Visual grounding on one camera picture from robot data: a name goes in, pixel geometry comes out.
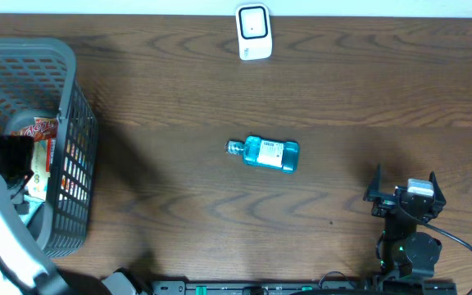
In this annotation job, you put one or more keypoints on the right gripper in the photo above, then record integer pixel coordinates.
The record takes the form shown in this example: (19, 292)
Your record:
(385, 202)

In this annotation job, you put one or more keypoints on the blue mouthwash bottle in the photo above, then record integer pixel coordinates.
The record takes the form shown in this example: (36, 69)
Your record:
(267, 153)

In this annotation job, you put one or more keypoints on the red Top chocolate bar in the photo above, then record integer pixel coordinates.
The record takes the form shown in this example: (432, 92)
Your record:
(42, 129)

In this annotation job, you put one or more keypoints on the yellow snack bag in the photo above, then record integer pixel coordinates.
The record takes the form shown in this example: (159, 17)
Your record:
(41, 163)

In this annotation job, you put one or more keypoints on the teal wet wipes pack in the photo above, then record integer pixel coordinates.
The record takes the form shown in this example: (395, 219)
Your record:
(29, 207)

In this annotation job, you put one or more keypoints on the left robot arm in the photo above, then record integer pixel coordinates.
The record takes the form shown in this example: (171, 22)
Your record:
(24, 269)

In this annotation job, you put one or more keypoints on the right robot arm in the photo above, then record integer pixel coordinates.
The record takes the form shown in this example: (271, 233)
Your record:
(404, 252)

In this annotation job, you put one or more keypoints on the white barcode scanner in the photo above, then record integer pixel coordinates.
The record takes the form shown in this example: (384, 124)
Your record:
(254, 32)

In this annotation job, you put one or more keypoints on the grey plastic basket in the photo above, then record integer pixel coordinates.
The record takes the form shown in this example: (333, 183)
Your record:
(38, 79)

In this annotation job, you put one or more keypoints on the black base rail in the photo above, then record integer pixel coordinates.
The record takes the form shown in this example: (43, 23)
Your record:
(175, 287)

